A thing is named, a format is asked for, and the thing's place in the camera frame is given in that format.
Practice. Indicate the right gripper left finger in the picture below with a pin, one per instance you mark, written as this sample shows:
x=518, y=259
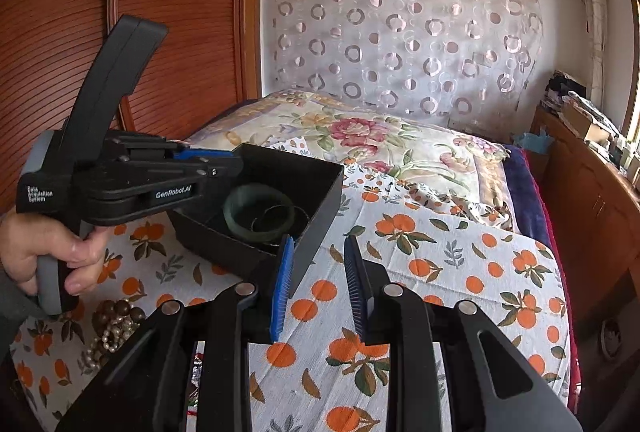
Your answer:
x=142, y=387

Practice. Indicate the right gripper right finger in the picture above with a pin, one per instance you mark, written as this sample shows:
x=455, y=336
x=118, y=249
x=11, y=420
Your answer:
x=490, y=384

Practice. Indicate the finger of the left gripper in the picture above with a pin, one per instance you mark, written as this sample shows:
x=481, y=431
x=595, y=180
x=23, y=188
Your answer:
x=118, y=191
x=150, y=147

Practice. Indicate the black square jewelry box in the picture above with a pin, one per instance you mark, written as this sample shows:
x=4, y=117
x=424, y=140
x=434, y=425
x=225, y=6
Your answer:
x=313, y=185

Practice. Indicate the left hand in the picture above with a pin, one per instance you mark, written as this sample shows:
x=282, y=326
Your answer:
x=27, y=236

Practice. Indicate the orange print bed sheet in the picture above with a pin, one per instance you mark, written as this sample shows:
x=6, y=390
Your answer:
x=187, y=367

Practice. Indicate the wooden slatted wardrobe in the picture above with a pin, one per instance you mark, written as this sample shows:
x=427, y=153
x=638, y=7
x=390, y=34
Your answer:
x=164, y=67

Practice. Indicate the floral quilt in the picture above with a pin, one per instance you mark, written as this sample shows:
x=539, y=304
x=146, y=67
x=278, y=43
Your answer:
x=445, y=170

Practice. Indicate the dark blue blanket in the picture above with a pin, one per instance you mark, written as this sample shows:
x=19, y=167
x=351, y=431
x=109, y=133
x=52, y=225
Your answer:
x=534, y=221

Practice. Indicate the wooden side cabinet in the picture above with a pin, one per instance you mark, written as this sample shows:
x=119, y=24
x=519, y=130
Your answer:
x=595, y=217

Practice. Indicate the teal cloth item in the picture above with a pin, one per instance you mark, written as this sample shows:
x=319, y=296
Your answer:
x=538, y=143

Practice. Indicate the stack of papers and books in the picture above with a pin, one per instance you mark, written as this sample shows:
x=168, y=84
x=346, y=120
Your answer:
x=565, y=98

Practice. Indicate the circle pattern sheer curtain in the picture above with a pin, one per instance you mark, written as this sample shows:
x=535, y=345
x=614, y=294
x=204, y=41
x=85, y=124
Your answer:
x=463, y=64

